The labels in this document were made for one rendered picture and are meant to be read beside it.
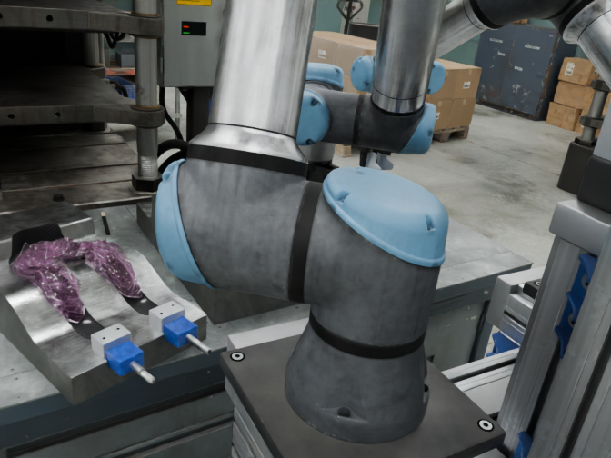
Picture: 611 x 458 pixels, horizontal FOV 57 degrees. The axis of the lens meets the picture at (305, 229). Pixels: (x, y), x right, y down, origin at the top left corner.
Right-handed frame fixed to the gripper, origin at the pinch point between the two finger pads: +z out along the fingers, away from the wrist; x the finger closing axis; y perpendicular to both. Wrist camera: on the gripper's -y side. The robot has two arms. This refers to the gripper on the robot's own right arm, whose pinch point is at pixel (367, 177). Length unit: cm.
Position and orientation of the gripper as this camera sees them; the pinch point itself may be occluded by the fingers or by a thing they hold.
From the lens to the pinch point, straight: 152.7
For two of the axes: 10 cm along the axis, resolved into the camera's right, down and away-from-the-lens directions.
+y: 8.1, 3.1, -4.9
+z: -1.0, 9.1, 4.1
